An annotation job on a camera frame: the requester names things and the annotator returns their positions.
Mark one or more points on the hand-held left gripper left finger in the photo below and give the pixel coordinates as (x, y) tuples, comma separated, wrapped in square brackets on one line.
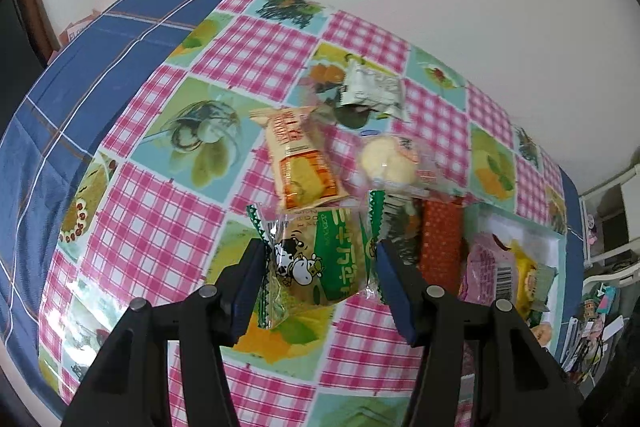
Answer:
[(247, 292)]

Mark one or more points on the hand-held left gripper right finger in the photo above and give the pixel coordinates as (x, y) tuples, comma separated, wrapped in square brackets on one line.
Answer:
[(395, 297)]

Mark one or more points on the green cow print snack packet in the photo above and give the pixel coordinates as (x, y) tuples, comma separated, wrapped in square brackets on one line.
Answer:
[(320, 267)]

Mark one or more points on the teal-edged white cardboard box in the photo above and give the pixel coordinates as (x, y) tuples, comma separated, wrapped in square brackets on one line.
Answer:
[(545, 247)]

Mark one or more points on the red dotted snack packet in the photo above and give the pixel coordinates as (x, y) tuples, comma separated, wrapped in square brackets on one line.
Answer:
[(440, 242)]

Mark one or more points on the pink snack packet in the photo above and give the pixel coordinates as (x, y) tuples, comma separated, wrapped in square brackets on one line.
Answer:
[(482, 267)]

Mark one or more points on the pink checkered plastic tablecloth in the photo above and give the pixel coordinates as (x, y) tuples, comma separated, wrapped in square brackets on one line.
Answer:
[(150, 217)]

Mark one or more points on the yellow snack packet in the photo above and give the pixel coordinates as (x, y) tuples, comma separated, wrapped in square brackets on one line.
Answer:
[(525, 277)]

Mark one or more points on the bun in clear wrapper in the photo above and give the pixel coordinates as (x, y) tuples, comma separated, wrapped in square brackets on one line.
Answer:
[(390, 162)]

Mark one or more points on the orange biscuit packet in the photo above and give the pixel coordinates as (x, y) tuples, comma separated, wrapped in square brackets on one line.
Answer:
[(300, 162)]

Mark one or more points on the silver snack packet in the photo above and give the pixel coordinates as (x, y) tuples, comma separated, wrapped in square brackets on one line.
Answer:
[(370, 89)]

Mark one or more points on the teal packet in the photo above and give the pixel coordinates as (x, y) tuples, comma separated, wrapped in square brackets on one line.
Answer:
[(607, 296)]

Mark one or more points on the white chair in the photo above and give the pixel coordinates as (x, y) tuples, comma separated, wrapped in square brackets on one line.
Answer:
[(615, 276)]

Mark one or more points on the white shelf unit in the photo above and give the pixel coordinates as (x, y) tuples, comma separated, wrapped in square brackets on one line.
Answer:
[(631, 187)]

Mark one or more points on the blue plaid blanket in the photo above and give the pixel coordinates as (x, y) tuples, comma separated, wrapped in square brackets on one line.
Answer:
[(75, 82)]

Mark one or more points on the brown wooden frame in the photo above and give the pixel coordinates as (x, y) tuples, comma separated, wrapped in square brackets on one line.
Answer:
[(36, 7)]

